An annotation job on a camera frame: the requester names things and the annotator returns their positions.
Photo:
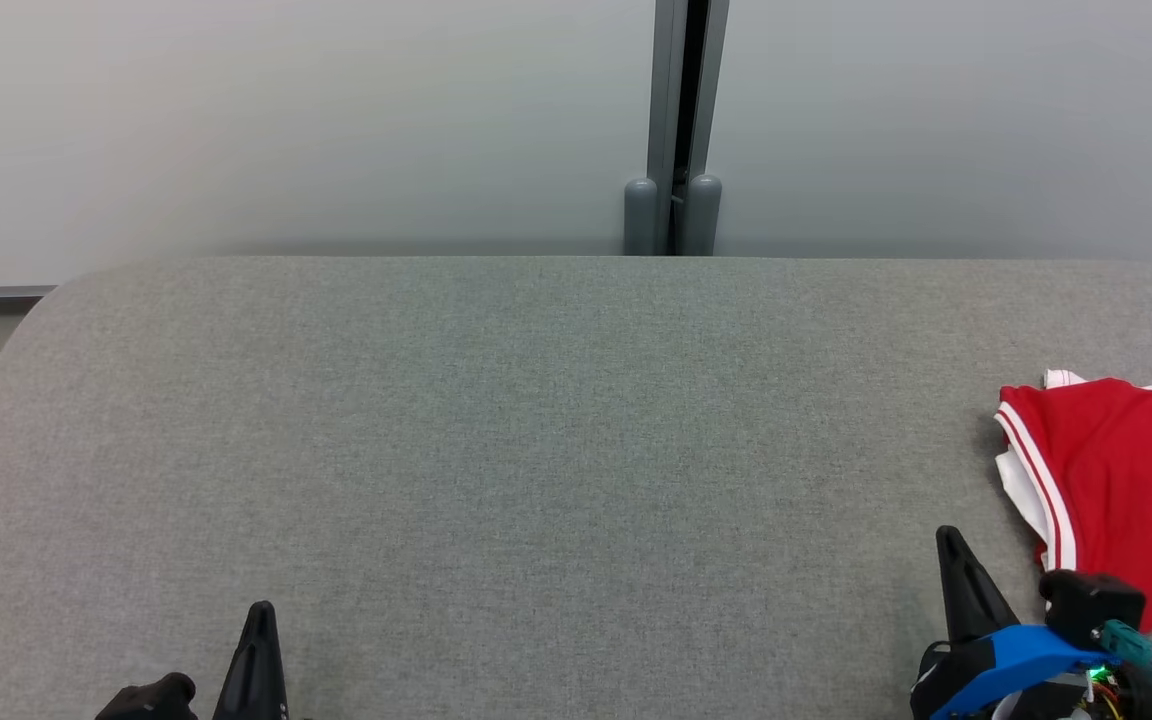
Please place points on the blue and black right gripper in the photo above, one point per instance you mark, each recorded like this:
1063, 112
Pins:
986, 675

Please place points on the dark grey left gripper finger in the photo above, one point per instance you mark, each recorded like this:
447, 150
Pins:
241, 680
273, 680

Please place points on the red Bulls jersey white trim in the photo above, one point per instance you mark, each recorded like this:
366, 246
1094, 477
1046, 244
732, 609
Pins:
1126, 480

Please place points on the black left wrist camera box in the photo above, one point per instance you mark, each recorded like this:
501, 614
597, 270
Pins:
151, 700

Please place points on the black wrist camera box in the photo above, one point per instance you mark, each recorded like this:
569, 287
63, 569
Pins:
1091, 600
151, 700

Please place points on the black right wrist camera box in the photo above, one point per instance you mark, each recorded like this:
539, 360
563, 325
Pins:
1091, 600

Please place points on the grey metal partition post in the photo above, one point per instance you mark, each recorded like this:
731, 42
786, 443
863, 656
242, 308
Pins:
681, 100

